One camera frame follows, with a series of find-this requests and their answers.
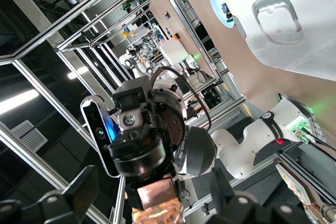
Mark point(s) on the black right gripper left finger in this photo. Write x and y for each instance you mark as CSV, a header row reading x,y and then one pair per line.
x,y
78,190

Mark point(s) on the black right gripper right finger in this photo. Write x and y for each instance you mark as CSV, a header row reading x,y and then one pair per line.
x,y
223,195

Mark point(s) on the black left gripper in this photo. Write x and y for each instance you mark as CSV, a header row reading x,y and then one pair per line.
x,y
139,155

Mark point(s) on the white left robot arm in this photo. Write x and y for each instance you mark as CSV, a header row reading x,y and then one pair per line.
x,y
236,150

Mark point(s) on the white vent grille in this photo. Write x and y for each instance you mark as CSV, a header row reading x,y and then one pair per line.
x,y
29,136

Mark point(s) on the tan patterned panel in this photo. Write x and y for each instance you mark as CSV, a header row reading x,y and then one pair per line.
x,y
296,184

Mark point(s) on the long ceiling light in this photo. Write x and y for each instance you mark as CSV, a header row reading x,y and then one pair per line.
x,y
18,102

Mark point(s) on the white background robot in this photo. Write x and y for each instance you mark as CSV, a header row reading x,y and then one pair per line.
x,y
128,62

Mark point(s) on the white cabinet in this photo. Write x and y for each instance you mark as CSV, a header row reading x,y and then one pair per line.
x,y
173,51

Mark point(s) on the small orange black device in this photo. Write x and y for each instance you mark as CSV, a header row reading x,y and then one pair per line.
x,y
176,36

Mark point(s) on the yellow round object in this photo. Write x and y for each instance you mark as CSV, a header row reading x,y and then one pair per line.
x,y
126,33

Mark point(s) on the light blue round plate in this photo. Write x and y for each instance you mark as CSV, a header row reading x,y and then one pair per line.
x,y
216,3

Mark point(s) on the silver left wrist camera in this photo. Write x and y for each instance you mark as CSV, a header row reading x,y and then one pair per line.
x,y
95,129

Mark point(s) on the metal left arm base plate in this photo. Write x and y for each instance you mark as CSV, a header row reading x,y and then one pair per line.
x,y
304,108

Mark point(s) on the aluminium cell frame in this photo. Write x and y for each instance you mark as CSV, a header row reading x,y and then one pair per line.
x,y
78,20

